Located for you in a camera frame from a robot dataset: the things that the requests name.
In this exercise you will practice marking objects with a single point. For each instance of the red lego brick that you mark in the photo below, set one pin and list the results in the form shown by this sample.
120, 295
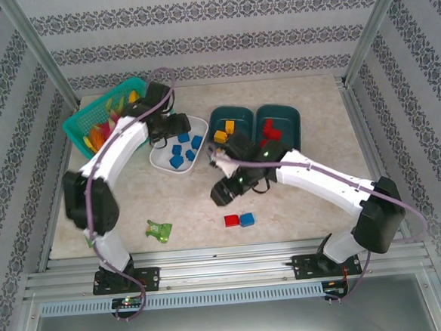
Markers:
232, 221
275, 134
268, 124
264, 143

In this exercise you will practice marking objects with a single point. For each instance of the small blue lego brick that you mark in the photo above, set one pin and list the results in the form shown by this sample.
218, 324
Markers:
190, 155
176, 150

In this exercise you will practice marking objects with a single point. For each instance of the yellow lego brick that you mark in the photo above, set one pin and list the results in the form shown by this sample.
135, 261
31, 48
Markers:
220, 136

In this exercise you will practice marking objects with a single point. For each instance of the orange lego brick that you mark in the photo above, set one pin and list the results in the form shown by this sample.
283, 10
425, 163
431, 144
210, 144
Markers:
229, 126

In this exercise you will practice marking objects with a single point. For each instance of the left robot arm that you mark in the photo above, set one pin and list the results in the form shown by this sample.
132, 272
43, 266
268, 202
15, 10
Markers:
117, 150

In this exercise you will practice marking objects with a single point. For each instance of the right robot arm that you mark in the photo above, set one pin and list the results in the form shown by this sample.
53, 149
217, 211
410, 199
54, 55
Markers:
320, 183

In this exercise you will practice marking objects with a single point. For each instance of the yellow banana toy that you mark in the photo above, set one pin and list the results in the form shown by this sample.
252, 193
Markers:
133, 96

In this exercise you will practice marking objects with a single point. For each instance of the dark teal oval container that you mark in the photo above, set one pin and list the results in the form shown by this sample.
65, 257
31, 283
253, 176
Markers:
289, 126
217, 119

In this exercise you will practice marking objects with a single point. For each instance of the pink dragon fruit toy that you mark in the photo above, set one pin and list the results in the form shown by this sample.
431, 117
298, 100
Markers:
108, 126

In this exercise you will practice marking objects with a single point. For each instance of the green snack wrapper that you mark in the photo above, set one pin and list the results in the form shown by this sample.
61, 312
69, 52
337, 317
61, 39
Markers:
158, 230

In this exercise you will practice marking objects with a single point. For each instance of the orange toy fruit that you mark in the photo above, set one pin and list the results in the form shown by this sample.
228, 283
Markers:
97, 139

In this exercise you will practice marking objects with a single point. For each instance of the teal plastic basket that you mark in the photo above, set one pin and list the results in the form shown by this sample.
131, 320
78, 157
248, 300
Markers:
84, 118

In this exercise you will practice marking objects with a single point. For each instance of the small yellow toy piece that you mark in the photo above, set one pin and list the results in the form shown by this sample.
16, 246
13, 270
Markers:
87, 142

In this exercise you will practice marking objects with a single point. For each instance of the grey metal sheet panel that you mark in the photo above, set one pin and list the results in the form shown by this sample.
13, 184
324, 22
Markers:
231, 325

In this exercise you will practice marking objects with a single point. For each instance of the small green wrapper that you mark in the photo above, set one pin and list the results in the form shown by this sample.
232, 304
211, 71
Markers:
89, 241

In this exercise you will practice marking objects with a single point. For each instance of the right circuit board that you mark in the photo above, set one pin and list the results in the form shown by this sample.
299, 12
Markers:
335, 292

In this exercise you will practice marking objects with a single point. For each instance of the circuit board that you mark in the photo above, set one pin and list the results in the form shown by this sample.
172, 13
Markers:
128, 302
335, 292

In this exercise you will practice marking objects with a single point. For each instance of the left circuit board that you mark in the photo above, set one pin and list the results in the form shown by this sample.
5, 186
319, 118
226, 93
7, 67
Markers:
128, 302

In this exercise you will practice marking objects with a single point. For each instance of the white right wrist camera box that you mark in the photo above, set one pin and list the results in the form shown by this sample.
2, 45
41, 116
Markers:
226, 167

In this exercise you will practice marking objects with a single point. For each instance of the aluminium front rail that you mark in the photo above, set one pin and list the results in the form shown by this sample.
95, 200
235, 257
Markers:
220, 271

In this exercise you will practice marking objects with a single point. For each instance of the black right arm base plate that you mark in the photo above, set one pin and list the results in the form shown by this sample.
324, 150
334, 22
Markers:
301, 267

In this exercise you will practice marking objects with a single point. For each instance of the aluminium side rail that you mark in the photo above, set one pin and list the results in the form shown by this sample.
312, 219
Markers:
353, 103
63, 161

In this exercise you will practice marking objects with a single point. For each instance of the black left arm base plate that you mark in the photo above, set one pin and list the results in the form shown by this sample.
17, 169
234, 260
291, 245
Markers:
150, 278

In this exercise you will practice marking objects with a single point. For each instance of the aluminium frame post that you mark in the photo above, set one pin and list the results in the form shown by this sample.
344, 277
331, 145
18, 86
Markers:
34, 46
373, 22

